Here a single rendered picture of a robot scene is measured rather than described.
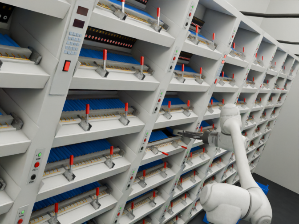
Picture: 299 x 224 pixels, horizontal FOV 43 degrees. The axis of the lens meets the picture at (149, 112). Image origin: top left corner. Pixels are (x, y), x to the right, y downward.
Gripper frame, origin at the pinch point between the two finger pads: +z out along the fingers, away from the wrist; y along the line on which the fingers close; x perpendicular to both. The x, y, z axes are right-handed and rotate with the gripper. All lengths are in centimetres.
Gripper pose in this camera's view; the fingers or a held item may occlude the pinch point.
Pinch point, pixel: (179, 132)
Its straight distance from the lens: 233.9
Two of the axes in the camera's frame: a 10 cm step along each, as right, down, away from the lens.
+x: -1.1, 9.9, 1.0
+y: -4.6, 0.4, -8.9
